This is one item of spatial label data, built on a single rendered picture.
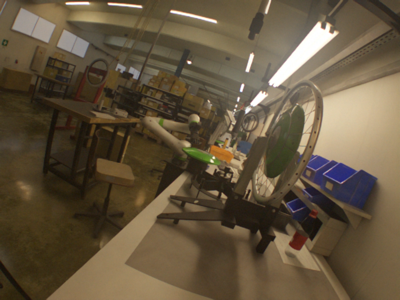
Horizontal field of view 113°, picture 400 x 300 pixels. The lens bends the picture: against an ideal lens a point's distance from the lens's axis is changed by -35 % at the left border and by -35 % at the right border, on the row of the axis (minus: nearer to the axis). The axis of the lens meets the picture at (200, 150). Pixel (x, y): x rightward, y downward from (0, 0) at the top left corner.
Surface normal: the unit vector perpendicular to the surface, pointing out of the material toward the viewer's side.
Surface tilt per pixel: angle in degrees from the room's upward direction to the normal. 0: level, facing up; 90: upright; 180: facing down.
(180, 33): 90
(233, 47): 90
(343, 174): 88
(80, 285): 0
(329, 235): 90
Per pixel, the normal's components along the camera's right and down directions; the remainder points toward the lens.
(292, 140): -0.87, -0.30
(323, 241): -0.14, 0.10
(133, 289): 0.36, -0.92
